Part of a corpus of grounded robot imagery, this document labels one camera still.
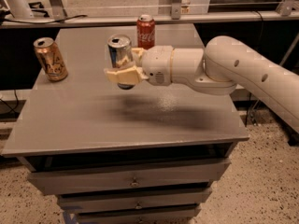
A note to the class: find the metal bracket post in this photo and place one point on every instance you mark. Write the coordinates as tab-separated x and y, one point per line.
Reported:
175	9

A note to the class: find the white pipe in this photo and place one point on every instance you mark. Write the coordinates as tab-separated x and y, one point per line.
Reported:
18	8

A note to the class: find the Red Bull can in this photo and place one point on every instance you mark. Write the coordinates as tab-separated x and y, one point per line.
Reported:
120	51

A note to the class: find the grey metal rail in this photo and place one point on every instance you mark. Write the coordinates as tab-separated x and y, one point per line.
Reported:
83	21

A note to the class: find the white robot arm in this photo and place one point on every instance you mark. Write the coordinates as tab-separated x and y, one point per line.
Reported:
218	68

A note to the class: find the middle drawer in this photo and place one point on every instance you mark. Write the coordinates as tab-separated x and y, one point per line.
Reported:
135	200

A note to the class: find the drawer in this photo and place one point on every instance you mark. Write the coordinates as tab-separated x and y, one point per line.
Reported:
139	216
135	200
129	176

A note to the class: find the orange La Croix can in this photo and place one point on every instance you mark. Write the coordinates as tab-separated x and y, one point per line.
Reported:
50	58

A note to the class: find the bottom drawer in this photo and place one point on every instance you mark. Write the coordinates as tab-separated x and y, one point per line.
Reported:
139	216

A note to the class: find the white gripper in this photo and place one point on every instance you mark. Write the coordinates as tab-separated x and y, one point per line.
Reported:
158	64

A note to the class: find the grey drawer cabinet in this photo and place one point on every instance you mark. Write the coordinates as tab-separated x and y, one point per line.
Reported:
86	122

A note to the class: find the red Coca-Cola can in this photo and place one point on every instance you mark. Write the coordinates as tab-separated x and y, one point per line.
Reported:
145	31

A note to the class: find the top drawer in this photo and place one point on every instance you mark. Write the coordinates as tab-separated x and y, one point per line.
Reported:
129	176

